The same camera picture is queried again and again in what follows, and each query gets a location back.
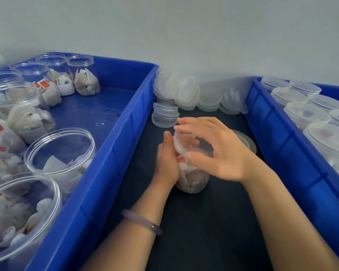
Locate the person's left hand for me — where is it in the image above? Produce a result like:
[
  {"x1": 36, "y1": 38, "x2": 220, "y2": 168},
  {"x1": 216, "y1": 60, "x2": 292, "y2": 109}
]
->
[{"x1": 154, "y1": 131, "x2": 181, "y2": 186}]

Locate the person's right hand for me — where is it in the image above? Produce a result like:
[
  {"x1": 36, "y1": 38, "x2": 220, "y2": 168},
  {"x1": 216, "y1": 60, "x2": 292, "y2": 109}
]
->
[{"x1": 173, "y1": 117, "x2": 263, "y2": 184}]

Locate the clear round jar lid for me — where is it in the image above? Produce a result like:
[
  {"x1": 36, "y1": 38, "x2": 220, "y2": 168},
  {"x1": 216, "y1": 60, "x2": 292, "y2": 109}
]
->
[{"x1": 174, "y1": 131, "x2": 215, "y2": 159}]

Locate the clear plastic jar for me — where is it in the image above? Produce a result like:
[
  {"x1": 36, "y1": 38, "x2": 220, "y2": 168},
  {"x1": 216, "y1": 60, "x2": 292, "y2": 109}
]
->
[{"x1": 174, "y1": 131, "x2": 215, "y2": 194}]

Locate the person's left forearm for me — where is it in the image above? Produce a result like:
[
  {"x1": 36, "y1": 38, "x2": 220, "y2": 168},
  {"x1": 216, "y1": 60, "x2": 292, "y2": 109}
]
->
[{"x1": 80, "y1": 178, "x2": 174, "y2": 271}]

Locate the person's right forearm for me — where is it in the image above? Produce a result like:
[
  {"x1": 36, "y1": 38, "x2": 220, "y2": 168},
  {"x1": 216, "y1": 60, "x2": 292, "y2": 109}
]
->
[{"x1": 240, "y1": 166, "x2": 339, "y2": 271}]

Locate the bunch of white tea bags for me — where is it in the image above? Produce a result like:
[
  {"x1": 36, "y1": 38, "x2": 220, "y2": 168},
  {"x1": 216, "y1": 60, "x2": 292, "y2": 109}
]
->
[{"x1": 176, "y1": 157, "x2": 210, "y2": 194}]

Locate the pile of translucent lids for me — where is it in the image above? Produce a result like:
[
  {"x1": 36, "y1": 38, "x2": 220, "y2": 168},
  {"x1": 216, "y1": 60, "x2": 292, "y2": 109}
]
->
[{"x1": 152, "y1": 69, "x2": 248, "y2": 128}]

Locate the blue plastic crate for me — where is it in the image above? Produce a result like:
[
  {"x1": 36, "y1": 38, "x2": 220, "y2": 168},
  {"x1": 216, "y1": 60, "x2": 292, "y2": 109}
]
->
[
  {"x1": 244, "y1": 77, "x2": 339, "y2": 269},
  {"x1": 0, "y1": 52, "x2": 160, "y2": 271}
]

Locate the pale purple bangle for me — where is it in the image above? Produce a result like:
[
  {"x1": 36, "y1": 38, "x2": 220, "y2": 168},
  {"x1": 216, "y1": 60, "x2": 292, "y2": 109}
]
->
[{"x1": 121, "y1": 209, "x2": 163, "y2": 236}]

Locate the group of lidded clear jars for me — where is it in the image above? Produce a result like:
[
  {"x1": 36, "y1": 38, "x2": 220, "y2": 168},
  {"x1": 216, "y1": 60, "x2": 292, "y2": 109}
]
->
[{"x1": 260, "y1": 77, "x2": 339, "y2": 188}]

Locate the group of open filled jars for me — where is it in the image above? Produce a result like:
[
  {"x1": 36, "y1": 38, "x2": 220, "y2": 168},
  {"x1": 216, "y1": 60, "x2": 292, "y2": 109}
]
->
[{"x1": 0, "y1": 53, "x2": 102, "y2": 271}]

